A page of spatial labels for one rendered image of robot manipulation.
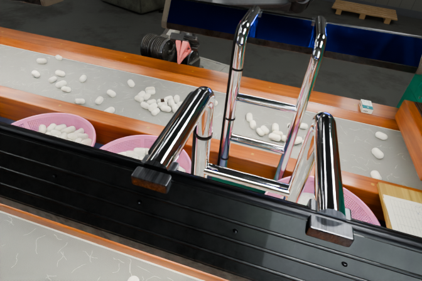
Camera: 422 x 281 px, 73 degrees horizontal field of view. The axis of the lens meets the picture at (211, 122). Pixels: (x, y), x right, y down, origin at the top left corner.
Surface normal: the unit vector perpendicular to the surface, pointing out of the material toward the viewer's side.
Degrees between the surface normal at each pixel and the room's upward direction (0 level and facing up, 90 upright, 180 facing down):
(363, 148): 0
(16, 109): 90
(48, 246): 0
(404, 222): 0
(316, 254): 58
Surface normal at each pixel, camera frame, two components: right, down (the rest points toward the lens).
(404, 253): -0.19, 0.05
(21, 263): 0.08, -0.80
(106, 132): -0.28, 0.56
